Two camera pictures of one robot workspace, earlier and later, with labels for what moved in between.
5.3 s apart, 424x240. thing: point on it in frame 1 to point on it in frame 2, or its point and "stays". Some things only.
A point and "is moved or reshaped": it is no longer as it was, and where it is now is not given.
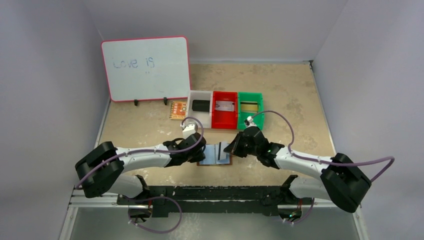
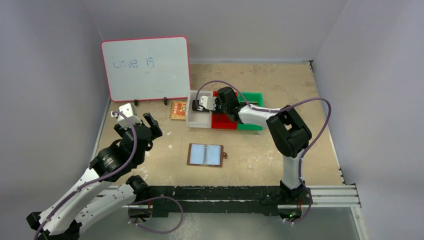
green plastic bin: [250, 104] stays
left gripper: [199, 156] to [157, 132]
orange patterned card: [178, 109] stays
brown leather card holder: [215, 155] is moved or reshaped
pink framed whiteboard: [148, 68] stays
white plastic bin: [205, 117] stays
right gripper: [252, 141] to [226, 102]
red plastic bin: [225, 119] stays
